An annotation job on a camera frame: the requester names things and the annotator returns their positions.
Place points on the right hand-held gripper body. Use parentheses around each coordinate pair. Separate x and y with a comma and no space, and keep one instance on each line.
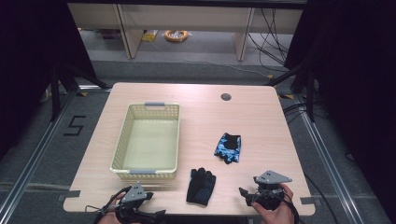
(271,178)

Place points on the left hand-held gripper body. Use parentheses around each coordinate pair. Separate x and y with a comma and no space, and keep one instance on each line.
(134,193)

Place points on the blue and black glove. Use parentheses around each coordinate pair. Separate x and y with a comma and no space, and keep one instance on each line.
(229,149)

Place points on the pale yellow plastic basket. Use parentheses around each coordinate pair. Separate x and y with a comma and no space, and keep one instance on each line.
(152,146)

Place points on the person's right hand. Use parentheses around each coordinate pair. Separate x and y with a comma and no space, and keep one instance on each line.
(278,216)

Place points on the person's left hand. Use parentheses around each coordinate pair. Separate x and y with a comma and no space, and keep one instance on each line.
(107,218)

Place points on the grey tape strip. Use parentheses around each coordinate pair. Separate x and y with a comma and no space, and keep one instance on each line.
(73,194)
(307,200)

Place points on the yellow and black tape piece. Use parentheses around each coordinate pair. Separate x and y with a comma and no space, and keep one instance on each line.
(287,96)
(82,94)

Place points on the black metal stand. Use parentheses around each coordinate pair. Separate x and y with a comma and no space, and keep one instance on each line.
(309,93)
(56,93)

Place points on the yellow packet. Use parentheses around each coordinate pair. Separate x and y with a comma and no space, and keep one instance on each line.
(150,35)

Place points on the aluminium floor rail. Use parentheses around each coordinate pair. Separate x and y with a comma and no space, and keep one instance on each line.
(327,161)
(34,155)

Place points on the white desk frame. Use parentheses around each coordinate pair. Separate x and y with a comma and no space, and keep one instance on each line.
(186,20)

